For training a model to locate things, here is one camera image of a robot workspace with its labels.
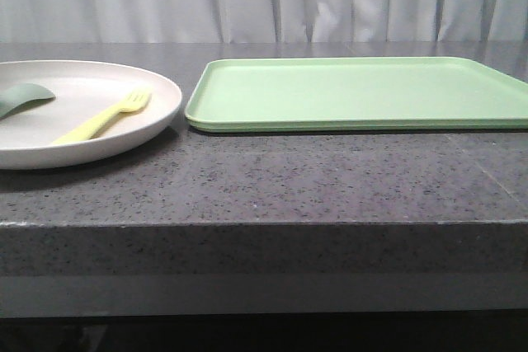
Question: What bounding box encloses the green plastic spoon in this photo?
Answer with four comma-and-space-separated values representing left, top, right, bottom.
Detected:
1, 83, 55, 118

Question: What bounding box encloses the light green serving tray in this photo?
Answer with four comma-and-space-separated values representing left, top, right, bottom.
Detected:
185, 57, 527, 133

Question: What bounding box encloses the beige round plate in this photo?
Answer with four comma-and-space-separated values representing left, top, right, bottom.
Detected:
1, 60, 182, 170

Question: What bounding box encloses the yellow plastic fork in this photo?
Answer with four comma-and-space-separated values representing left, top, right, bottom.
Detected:
51, 89, 151, 145

